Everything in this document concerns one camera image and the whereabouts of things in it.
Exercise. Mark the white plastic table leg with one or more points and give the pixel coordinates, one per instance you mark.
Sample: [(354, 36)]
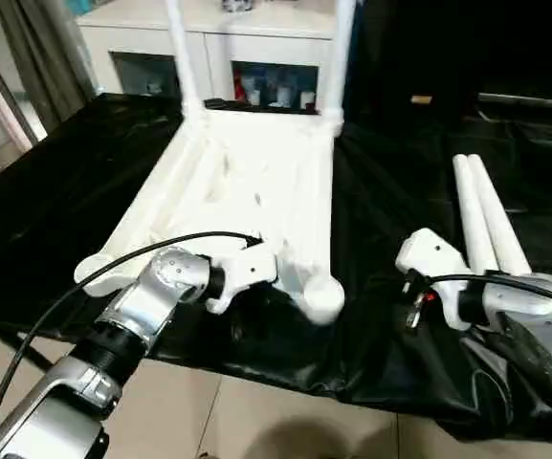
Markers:
[(182, 57), (471, 215), (500, 220), (340, 62)]

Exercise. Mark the white plastic table top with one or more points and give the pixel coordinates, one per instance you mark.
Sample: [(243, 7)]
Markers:
[(237, 201)]

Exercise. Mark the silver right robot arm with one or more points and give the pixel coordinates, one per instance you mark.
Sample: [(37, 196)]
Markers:
[(543, 325)]

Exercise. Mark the black mat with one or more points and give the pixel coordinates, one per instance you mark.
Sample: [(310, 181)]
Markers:
[(400, 363)]

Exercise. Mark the small tan tag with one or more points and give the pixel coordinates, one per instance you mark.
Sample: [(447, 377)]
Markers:
[(421, 99)]

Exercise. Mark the small white jar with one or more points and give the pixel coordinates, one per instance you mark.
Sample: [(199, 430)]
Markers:
[(308, 100)]

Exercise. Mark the small red item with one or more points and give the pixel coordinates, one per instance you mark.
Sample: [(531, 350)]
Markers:
[(240, 88)]

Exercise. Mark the black work table leg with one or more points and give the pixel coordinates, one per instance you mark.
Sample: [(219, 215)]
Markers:
[(36, 351)]

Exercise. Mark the long black bar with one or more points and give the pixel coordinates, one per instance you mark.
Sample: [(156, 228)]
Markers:
[(529, 100)]

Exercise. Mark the white cabinet with glass doors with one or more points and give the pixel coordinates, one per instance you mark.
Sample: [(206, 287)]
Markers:
[(218, 43)]

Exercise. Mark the dark patterned small object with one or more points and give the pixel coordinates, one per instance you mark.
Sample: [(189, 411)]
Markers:
[(238, 5)]

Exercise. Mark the grey curtain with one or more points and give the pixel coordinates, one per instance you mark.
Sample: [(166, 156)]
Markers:
[(46, 57)]

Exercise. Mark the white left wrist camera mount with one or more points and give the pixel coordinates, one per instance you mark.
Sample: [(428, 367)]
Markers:
[(249, 270)]

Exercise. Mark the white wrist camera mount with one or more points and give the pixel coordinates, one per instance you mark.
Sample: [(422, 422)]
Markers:
[(249, 270), (435, 258)]

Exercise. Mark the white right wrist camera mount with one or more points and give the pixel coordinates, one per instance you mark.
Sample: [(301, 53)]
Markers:
[(435, 258)]

